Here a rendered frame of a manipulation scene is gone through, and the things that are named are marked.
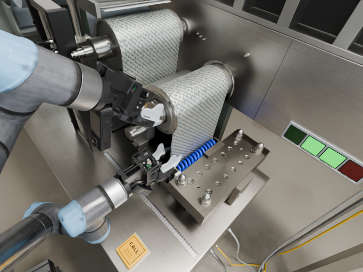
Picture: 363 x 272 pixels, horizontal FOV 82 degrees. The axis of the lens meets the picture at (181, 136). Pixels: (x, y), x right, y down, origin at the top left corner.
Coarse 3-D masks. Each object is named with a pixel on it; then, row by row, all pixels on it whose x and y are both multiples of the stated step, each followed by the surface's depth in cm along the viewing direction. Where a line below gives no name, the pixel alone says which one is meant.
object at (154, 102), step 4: (152, 100) 56; (156, 100) 55; (148, 104) 57; (152, 104) 55; (156, 104) 55; (164, 108) 55; (164, 112) 55; (160, 116) 55; (164, 116) 56; (164, 120) 57; (160, 124) 57
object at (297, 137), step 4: (292, 128) 67; (296, 128) 66; (288, 132) 68; (292, 132) 67; (296, 132) 67; (300, 132) 66; (288, 136) 69; (292, 136) 68; (296, 136) 67; (300, 136) 66; (304, 136) 65; (292, 140) 69; (296, 140) 68; (300, 140) 67
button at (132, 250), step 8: (128, 240) 65; (136, 240) 65; (120, 248) 63; (128, 248) 63; (136, 248) 63; (144, 248) 64; (120, 256) 62; (128, 256) 62; (136, 256) 62; (128, 264) 60
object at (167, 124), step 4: (220, 68) 67; (224, 72) 67; (228, 84) 68; (228, 88) 69; (156, 92) 55; (156, 96) 55; (160, 96) 54; (160, 100) 55; (164, 100) 53; (164, 104) 54; (168, 108) 54; (168, 112) 55; (168, 116) 56; (168, 120) 57; (164, 124) 59; (168, 124) 57; (164, 128) 60; (168, 128) 59
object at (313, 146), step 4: (308, 140) 65; (312, 140) 64; (316, 140) 63; (304, 144) 66; (308, 144) 65; (312, 144) 64; (316, 144) 64; (320, 144) 63; (304, 148) 67; (308, 148) 66; (312, 148) 65; (316, 148) 64; (320, 148) 63; (312, 152) 66; (316, 152) 65
